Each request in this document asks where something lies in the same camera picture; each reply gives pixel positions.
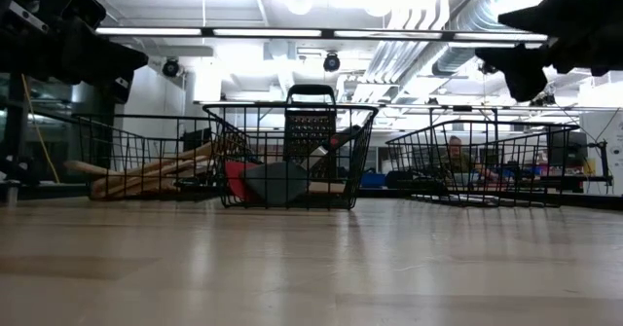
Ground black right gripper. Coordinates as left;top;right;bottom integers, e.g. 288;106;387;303
475;0;623;102

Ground black computer monitor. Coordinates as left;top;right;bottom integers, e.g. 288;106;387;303
182;128;214;155
547;129;589;169

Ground black table frame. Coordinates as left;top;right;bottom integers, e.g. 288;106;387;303
0;182;623;211

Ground black spatula with red button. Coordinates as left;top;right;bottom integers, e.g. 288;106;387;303
242;125;364;206

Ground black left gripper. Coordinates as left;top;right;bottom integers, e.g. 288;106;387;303
0;0;149;103

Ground overhead light bar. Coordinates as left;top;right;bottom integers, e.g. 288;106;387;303
94;26;549;43

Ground dark office desk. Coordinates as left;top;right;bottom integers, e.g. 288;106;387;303
505;172;614;194

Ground yellow cable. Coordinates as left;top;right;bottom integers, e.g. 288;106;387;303
18;72;60;185

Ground person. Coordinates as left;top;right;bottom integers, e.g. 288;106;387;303
440;134;500;186

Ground black vertical post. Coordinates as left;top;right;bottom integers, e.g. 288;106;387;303
5;71;29;171

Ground black box grater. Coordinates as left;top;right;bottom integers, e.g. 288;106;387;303
283;84;339;181

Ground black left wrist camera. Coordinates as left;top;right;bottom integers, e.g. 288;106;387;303
46;0;107;29

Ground wooden spork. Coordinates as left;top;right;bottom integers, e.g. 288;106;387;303
92;141;215;194

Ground blue storage bin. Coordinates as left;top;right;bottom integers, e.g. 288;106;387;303
360;171;386;189

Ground black wire basket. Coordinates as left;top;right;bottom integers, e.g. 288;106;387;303
202;101;380;210
385;120;580;208
72;114;249;201

